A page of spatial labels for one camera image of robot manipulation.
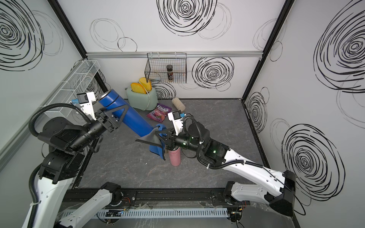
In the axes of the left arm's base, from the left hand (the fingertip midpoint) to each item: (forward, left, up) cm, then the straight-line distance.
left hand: (125, 106), depth 50 cm
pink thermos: (-3, -17, -36) cm, 40 cm away
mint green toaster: (+38, +6, -36) cm, 52 cm away
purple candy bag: (+35, -2, -45) cm, 58 cm away
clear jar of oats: (+44, -16, -44) cm, 64 cm away
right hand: (-3, -11, -11) cm, 16 cm away
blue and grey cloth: (-8, -11, -16) cm, 20 cm away
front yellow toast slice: (+43, +13, -28) cm, 53 cm away
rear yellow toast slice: (+49, +7, -30) cm, 57 cm away
